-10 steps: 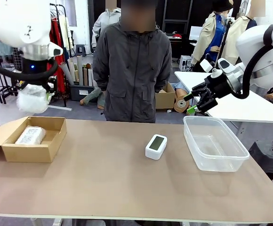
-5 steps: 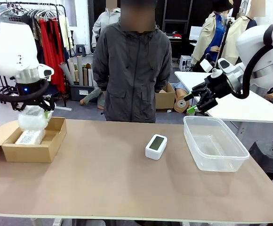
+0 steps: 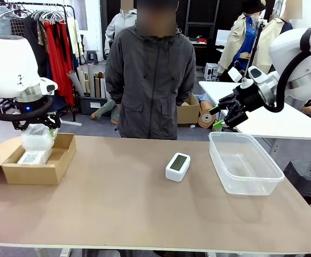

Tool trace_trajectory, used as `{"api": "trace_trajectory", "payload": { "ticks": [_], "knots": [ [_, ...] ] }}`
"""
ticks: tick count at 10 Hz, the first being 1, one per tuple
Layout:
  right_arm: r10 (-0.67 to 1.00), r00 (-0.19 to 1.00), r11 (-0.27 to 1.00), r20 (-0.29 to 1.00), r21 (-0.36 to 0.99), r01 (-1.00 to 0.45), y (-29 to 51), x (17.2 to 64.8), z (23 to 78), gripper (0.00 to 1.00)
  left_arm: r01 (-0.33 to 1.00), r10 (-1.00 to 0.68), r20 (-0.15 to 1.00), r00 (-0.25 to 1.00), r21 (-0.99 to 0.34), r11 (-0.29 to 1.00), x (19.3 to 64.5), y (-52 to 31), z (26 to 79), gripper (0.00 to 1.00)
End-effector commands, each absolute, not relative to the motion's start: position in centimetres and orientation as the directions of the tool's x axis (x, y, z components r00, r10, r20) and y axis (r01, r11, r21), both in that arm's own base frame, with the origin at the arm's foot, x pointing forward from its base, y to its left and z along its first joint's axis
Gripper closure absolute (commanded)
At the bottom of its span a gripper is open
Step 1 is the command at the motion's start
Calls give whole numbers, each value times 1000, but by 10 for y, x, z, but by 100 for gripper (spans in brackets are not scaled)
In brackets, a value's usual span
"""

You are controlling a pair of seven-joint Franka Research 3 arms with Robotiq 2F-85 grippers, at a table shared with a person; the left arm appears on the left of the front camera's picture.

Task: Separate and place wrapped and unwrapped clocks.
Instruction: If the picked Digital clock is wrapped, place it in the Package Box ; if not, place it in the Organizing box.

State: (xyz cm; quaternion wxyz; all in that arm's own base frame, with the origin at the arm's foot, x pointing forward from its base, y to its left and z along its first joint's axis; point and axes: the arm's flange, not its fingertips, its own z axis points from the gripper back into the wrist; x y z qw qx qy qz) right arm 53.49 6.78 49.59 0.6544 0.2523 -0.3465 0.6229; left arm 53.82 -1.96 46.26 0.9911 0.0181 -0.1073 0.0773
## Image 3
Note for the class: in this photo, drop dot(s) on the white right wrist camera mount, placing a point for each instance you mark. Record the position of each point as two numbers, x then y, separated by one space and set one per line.
234 74

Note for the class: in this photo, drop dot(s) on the plain cardboard box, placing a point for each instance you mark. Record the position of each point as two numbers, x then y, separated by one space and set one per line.
189 112

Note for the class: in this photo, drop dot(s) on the black hanging garment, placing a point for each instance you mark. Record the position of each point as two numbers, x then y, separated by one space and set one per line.
41 48

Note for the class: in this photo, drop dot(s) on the white board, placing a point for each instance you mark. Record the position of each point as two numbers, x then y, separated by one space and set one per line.
222 37

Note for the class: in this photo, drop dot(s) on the beige paper roll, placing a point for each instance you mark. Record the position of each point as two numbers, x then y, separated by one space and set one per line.
81 77

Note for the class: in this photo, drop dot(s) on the child mannequin in green clothes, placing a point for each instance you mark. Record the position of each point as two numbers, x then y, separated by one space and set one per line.
106 107

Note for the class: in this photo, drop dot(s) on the leaning grey paper roll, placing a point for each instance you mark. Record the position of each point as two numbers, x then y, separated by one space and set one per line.
76 85

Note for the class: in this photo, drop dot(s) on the mannequin with navy shirt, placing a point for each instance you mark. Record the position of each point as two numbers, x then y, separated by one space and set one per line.
265 48

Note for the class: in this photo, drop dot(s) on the small red cloth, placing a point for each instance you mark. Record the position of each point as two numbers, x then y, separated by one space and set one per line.
202 40

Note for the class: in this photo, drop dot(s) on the black metal shelf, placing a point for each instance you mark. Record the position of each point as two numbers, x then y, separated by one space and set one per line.
203 16

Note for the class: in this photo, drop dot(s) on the black stand pole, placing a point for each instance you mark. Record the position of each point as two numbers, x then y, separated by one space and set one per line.
257 42

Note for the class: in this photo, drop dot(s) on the dark storage bin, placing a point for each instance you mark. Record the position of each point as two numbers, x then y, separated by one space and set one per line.
87 105

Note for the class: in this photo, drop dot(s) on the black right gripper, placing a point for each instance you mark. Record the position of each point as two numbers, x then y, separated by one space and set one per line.
248 99

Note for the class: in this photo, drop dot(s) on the white paper roll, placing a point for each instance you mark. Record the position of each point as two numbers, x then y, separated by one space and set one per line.
103 88

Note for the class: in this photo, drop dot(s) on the mannequin in grey hoodie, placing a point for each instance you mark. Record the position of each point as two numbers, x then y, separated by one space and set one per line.
115 26

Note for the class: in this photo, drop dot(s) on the white computer case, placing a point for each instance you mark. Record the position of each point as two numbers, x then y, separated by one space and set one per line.
211 71

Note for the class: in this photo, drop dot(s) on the kraft paper roll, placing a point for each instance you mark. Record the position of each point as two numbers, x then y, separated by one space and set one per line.
205 119

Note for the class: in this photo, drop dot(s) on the person in dark grey jacket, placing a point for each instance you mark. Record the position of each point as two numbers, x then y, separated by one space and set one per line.
150 80

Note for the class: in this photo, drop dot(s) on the white digital clock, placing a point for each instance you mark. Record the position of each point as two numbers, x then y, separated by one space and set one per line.
177 174

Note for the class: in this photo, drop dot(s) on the white flat bar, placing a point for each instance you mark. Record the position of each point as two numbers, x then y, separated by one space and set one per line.
72 123

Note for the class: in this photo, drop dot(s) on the clear plastic container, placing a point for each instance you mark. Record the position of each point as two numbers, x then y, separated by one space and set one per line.
226 171

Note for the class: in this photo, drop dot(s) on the brown cardboard tube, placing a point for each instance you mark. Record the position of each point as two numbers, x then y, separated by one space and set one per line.
97 88

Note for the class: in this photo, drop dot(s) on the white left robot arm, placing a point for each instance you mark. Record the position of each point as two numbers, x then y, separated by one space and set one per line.
10 69

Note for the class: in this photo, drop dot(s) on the red dress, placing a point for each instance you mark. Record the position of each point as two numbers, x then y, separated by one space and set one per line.
61 67

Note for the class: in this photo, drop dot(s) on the black clothes rack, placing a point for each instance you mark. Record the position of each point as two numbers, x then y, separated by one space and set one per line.
64 5

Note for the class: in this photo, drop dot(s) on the open cardboard box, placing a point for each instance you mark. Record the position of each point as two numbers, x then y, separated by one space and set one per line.
32 175

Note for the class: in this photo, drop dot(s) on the tall grey paper roll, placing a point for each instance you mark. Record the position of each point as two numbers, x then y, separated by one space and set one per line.
91 80

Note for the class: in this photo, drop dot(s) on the cream hanging garment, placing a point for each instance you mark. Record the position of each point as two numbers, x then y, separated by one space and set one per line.
72 37

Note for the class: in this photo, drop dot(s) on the mannequin with blue shirt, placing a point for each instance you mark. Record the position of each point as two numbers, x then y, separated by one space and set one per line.
248 40

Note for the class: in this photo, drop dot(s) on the white table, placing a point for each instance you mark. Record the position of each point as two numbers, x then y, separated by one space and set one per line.
225 91

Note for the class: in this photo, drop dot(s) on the bubble clock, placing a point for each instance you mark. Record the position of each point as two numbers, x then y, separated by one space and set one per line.
30 158
36 142

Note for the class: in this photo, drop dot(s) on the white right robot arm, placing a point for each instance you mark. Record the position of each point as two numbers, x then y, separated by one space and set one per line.
305 77

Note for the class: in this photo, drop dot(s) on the grid check garment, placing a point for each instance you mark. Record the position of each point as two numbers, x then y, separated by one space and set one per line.
17 26

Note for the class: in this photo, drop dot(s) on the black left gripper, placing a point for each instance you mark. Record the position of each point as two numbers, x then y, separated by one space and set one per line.
33 107

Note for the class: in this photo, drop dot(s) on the black plastic stool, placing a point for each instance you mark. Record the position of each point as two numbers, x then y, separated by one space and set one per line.
308 176

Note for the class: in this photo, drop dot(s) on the grey step stool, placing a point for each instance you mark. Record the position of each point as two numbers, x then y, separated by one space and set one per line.
92 56

